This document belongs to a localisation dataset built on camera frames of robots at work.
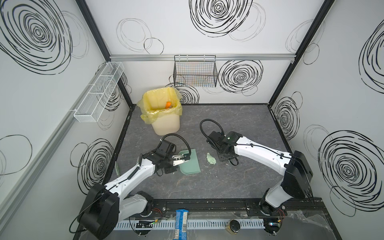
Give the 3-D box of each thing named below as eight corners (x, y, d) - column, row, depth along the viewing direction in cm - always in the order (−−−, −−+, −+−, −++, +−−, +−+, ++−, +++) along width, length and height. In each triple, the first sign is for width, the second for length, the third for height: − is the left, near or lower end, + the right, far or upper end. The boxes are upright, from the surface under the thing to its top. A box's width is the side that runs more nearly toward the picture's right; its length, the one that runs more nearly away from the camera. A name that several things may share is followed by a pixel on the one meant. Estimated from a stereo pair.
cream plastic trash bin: (155, 140, 102) (146, 114, 81) (157, 131, 106) (148, 105, 86) (181, 140, 102) (178, 114, 81) (182, 131, 106) (179, 105, 86)
